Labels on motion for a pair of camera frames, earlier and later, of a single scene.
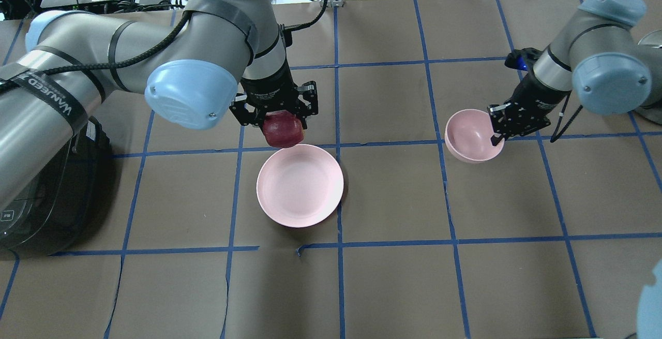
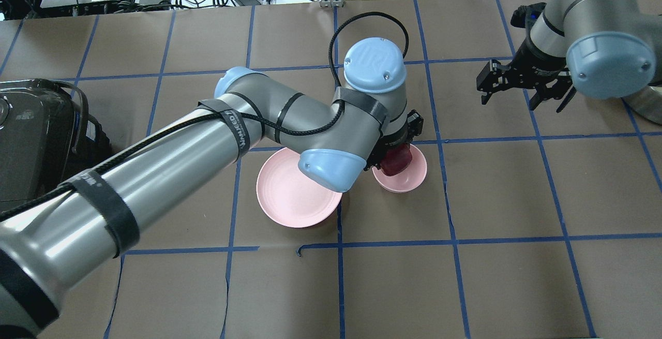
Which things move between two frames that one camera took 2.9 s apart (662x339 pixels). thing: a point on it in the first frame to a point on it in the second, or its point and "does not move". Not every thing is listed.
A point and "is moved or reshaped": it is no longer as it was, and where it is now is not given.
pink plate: [300, 186] does not move
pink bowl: [468, 135] to [407, 180]
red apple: [282, 128] is moved or reshaped
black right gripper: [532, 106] to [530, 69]
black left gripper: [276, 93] to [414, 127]
